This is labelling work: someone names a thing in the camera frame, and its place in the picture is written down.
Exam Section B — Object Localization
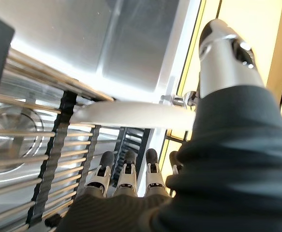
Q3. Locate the cream ceramic plate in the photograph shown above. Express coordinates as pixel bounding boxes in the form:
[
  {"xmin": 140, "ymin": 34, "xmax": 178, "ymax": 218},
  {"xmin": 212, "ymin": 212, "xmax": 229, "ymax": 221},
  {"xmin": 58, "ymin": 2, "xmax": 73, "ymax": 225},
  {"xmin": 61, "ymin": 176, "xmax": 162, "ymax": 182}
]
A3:
[{"xmin": 71, "ymin": 101, "xmax": 197, "ymax": 131}]

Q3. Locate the chrome kitchen faucet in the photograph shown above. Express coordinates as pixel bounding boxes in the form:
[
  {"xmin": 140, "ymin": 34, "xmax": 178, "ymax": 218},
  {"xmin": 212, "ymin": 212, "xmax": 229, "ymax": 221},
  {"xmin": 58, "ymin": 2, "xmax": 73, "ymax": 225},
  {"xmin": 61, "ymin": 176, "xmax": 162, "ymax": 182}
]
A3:
[{"xmin": 159, "ymin": 90, "xmax": 201, "ymax": 107}]

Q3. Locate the black dish drying rack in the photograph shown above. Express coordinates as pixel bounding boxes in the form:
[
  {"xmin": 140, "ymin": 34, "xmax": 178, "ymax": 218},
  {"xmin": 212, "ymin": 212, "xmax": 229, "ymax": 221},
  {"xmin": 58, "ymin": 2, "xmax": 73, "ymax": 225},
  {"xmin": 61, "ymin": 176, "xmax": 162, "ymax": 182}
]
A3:
[{"xmin": 0, "ymin": 9, "xmax": 156, "ymax": 232}]

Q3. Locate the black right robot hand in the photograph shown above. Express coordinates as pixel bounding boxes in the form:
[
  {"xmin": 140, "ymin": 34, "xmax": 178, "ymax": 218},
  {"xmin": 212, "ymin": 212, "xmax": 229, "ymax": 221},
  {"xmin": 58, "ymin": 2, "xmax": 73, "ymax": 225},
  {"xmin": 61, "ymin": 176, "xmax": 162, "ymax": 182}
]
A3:
[{"xmin": 58, "ymin": 18, "xmax": 282, "ymax": 232}]

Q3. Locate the stainless steel sink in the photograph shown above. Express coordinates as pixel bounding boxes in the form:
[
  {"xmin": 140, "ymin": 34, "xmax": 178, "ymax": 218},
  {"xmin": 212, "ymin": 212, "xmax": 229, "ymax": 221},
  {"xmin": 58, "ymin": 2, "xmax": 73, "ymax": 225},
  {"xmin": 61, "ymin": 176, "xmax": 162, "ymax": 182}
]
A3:
[{"xmin": 0, "ymin": 0, "xmax": 202, "ymax": 232}]

